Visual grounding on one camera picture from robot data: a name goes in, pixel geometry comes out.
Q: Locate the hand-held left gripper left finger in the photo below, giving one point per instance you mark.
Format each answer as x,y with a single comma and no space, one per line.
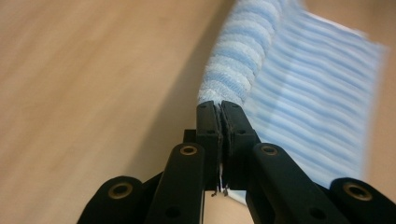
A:
209,130

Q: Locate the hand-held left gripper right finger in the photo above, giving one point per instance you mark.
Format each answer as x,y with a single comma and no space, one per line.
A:
238,133

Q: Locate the blue white striped towel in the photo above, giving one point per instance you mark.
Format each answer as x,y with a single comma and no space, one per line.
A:
311,93

